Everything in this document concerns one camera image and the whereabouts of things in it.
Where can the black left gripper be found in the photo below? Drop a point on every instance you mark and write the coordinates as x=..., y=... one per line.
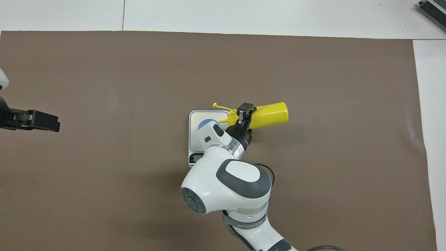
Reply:
x=5, y=118

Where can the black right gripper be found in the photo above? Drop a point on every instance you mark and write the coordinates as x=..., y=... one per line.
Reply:
x=242, y=134

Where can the yellow squeeze bottle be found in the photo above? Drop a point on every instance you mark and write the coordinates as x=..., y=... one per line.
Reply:
x=271, y=115

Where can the light blue plastic cup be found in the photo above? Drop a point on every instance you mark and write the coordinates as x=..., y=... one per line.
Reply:
x=205, y=122

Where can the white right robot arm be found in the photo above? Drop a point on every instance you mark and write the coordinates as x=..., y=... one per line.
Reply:
x=216, y=181

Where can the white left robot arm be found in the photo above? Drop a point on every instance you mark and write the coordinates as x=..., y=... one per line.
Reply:
x=2, y=82

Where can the silver digital kitchen scale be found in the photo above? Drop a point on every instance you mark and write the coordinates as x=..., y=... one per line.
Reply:
x=209, y=114

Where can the brown paper mat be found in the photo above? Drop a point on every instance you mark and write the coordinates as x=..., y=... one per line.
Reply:
x=104, y=191

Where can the grey finned metal device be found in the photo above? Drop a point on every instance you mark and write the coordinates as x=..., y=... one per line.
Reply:
x=435, y=10

